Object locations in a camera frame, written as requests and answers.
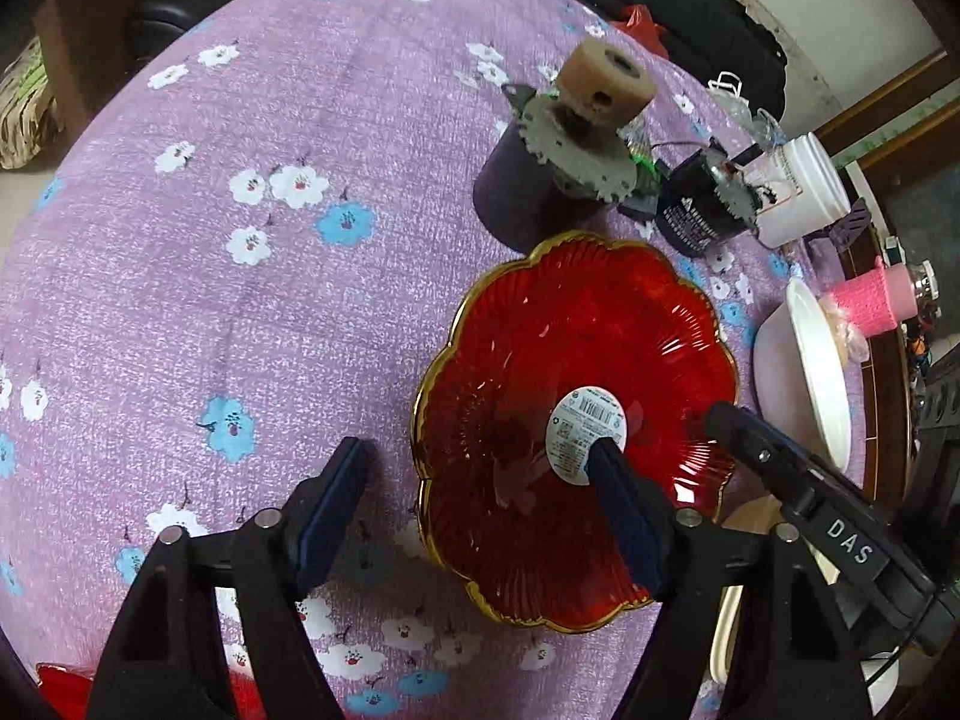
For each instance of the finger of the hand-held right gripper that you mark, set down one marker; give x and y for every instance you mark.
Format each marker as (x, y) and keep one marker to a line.
(817, 499)

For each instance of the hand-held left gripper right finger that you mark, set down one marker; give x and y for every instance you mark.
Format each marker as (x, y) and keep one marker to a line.
(630, 532)

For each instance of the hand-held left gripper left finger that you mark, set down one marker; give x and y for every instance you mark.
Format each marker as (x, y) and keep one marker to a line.
(330, 517)

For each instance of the white foam bowl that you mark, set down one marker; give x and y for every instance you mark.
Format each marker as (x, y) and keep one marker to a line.
(817, 375)

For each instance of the red scalloped glass bowl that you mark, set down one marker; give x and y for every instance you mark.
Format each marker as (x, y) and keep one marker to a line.
(525, 360)

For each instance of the large red glass plate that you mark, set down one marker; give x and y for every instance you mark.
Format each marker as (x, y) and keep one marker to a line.
(64, 694)

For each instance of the bagged bread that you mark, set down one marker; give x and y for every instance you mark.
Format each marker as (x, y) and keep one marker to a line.
(847, 334)

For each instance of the pink sleeved bottle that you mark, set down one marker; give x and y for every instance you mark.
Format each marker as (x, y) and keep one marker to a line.
(870, 300)

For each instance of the purple plastic clip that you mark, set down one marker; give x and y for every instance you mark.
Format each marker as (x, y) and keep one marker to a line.
(847, 229)

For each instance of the white plastic jar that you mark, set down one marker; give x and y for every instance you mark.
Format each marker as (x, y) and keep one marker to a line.
(806, 187)

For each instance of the small black motor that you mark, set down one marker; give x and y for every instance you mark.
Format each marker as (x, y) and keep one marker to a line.
(694, 202)

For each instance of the dark cylindrical motor with gear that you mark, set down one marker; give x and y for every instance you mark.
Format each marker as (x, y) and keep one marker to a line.
(525, 180)

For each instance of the clear plastic bag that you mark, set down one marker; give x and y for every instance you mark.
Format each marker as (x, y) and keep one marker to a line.
(750, 120)

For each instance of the brown sponge block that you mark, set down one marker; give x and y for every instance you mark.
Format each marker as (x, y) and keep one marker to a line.
(604, 82)

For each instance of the red plastic bag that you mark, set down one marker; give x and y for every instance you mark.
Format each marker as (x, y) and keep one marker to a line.
(641, 26)

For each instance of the leaf patterned blanket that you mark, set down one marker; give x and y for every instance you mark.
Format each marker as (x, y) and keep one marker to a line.
(22, 105)

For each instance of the brown fabric sofa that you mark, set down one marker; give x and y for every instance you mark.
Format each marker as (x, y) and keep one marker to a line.
(75, 45)

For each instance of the wooden door frame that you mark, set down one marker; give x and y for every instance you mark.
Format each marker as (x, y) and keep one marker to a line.
(900, 101)

